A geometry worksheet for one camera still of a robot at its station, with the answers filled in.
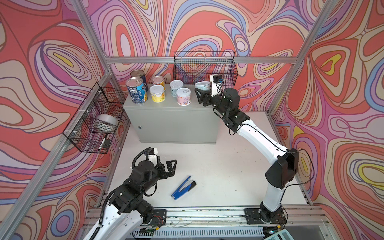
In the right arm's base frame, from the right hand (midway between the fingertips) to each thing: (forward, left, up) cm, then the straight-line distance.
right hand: (201, 90), depth 74 cm
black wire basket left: (-14, +54, -9) cm, 56 cm away
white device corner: (-57, -35, -38) cm, 77 cm away
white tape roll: (-11, +48, -9) cm, 50 cm away
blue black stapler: (-36, +11, -38) cm, 53 cm away
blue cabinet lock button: (-4, +37, -23) cm, 44 cm away
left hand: (-29, +16, -20) cm, 39 cm away
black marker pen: (-20, +50, -15) cm, 56 cm away
